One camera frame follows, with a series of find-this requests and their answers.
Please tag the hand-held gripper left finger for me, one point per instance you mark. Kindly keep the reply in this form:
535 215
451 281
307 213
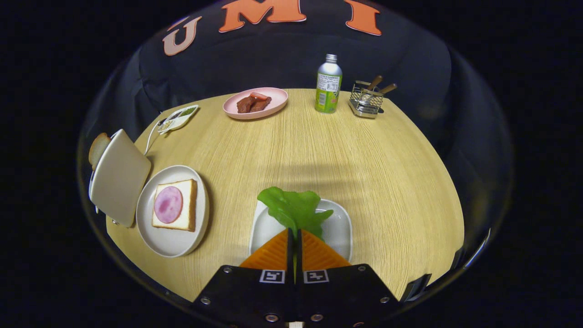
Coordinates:
255 296

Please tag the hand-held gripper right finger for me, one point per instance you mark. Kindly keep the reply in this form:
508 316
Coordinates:
337 296

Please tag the green lettuce leaf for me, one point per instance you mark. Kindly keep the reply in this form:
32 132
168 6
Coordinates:
291 207

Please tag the toasted bread slice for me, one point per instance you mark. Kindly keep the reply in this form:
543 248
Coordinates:
98 148

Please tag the white square plate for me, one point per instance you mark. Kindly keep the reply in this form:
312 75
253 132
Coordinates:
339 228

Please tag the round white plate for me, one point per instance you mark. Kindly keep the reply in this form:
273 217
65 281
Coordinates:
171 243

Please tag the white bread slice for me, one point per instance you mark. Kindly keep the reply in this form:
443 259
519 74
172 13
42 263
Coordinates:
187 218

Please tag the pink ham slice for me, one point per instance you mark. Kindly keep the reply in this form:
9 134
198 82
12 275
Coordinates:
168 205

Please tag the white toaster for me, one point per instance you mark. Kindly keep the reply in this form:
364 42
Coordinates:
118 177

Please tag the pink plate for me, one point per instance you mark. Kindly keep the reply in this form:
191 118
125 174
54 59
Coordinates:
232 110

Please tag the dark red meat piece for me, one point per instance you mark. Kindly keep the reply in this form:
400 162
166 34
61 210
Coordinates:
248 105

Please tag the white divided dish with beans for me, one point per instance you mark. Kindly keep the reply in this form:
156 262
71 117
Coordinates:
177 119

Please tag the small pink meat strip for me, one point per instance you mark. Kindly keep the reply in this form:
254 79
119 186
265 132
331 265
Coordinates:
259 95

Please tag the green bottle with silver top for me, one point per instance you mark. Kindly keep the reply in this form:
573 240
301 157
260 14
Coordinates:
328 91

